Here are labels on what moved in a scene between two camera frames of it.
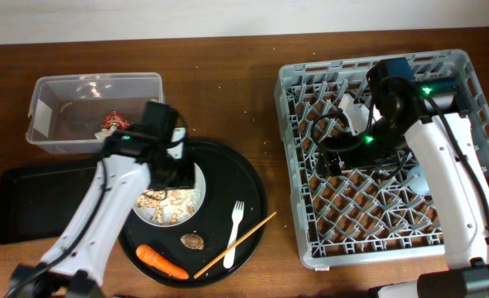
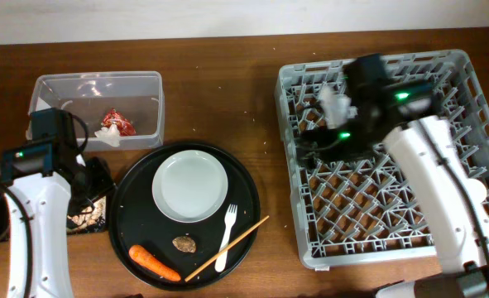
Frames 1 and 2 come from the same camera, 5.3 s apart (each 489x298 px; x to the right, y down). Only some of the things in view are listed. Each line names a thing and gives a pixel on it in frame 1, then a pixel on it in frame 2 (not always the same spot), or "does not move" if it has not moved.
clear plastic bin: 70,113 does not move
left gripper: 183,180 -> 109,185
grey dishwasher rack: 343,221 does not move
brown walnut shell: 193,241 -> 184,243
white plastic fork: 237,213 -> 229,220
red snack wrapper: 113,118 does not move
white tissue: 105,132 does not move
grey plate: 200,187 -> 189,186
